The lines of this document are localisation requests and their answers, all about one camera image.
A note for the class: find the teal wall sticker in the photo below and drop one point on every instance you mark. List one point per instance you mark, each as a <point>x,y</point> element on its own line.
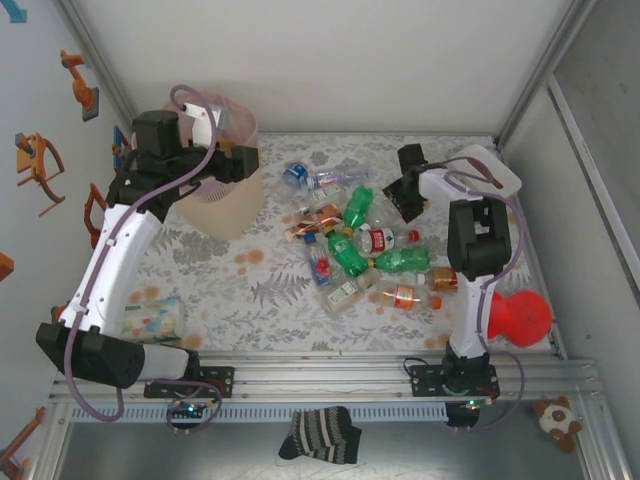
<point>17,15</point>

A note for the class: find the aluminium frame post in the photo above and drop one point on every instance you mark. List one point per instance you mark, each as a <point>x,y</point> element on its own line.
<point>95,47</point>
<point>550,50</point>

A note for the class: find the clear bottle red purple label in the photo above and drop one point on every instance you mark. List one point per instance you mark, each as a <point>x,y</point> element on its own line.
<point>327,178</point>

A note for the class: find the red plastic toy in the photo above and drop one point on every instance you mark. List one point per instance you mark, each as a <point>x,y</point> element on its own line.
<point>525,317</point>

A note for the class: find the clear bottle green white label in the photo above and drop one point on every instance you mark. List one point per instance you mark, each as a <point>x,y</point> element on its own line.
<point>325,192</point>

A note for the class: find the green bottle white band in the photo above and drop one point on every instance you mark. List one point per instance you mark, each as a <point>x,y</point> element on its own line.
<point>405,260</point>

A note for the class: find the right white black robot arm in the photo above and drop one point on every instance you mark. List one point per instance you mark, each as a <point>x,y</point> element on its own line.
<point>480,240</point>

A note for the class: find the amber tea bottle red label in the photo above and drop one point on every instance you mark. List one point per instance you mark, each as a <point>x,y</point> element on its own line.
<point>442,279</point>

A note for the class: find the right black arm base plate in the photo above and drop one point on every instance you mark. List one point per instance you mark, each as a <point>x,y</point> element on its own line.
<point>422,380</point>

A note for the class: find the small lit circuit board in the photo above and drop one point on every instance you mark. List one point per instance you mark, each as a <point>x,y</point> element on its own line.
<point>472,402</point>
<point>189,410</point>

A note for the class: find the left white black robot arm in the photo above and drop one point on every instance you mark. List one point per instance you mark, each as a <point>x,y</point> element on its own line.
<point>115,265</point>

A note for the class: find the clear bottle dark blue label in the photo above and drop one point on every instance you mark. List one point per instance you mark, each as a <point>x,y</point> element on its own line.
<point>296,174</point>

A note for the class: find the brown white plush toy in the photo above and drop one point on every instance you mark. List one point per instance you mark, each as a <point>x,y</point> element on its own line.
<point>555,417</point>

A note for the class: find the orange claw machine wall sticker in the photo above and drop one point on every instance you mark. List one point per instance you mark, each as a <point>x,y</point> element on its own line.
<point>30,160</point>

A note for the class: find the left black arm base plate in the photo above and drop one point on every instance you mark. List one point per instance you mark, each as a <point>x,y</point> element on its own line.
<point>222,382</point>

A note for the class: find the blue orange wall sticker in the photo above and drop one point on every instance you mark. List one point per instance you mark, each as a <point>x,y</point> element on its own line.
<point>119,142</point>

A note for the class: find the clear bottle red flower label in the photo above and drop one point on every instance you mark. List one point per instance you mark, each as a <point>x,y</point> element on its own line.
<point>320,265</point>

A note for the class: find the aluminium mounting rail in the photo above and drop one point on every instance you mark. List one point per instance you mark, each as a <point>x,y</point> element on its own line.
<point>325,380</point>

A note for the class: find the white pink tissue box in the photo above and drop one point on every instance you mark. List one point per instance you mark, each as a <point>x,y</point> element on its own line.
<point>482,152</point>

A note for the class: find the colourful tissue pack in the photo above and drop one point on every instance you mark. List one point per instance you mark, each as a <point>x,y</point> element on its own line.
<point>155,320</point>

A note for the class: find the copper label plastic bottle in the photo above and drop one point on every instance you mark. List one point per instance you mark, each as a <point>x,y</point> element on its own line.
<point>320,220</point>

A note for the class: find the orange label bottle orange cap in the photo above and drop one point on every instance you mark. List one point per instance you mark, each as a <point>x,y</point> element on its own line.
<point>405,296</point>

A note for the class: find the clear plastic bottle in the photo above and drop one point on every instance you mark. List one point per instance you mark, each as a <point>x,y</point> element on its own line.
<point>385,212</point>

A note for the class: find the orange box wall sticker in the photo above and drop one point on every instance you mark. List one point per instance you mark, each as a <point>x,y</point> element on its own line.
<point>5,265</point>

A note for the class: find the black grey striped sock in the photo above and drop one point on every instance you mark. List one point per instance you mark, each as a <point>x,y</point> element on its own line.
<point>320,435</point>

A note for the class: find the beige bin with pink liner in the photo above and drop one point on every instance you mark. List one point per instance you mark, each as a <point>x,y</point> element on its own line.
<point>225,215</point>

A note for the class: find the green bottle large green label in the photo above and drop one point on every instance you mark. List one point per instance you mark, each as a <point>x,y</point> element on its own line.
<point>345,252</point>

